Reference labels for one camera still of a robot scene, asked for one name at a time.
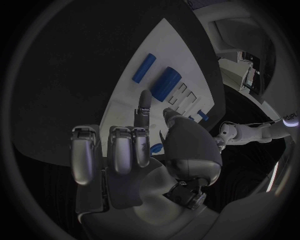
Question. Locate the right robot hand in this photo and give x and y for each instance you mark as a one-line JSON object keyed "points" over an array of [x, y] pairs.
{"points": [[150, 187]]}

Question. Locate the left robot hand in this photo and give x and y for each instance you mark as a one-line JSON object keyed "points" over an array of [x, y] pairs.
{"points": [[219, 144]]}

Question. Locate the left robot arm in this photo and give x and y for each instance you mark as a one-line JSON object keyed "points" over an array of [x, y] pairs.
{"points": [[248, 132]]}

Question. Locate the white task board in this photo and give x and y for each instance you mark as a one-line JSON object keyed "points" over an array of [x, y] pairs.
{"points": [[164, 48]]}

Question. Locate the small blue peg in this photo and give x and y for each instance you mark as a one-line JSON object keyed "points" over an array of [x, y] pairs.
{"points": [[191, 118]]}

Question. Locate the blue gear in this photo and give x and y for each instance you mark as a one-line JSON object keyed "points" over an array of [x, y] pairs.
{"points": [[156, 147]]}

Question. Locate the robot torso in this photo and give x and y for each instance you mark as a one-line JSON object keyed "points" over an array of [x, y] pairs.
{"points": [[290, 120]]}

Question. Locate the thick blue cylinder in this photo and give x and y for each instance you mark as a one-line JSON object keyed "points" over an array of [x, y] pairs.
{"points": [[166, 84]]}

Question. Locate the long thin blue cylinder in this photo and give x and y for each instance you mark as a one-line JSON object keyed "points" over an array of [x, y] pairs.
{"points": [[144, 68]]}

